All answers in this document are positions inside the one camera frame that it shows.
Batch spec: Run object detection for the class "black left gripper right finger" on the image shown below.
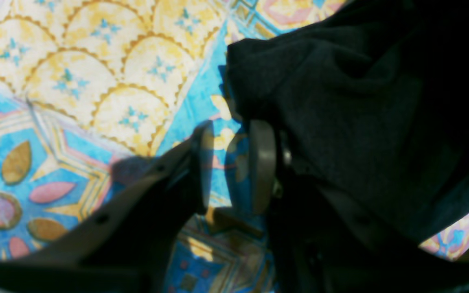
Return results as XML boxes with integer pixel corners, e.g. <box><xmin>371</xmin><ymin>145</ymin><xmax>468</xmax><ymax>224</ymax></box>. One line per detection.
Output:
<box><xmin>249</xmin><ymin>119</ymin><xmax>469</xmax><ymax>293</ymax></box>

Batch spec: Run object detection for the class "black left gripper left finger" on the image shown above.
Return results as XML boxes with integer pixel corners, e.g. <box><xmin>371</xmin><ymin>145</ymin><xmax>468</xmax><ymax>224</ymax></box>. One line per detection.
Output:
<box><xmin>0</xmin><ymin>120</ymin><xmax>214</xmax><ymax>293</ymax></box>

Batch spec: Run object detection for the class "black t-shirt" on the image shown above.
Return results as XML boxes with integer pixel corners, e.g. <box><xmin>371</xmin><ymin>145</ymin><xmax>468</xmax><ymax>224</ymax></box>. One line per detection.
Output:
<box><xmin>226</xmin><ymin>0</ymin><xmax>469</xmax><ymax>242</ymax></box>

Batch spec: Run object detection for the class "patterned tablecloth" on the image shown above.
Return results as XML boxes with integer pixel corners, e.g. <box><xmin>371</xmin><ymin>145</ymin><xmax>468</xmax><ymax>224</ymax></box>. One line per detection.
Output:
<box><xmin>0</xmin><ymin>0</ymin><xmax>469</xmax><ymax>293</ymax></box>

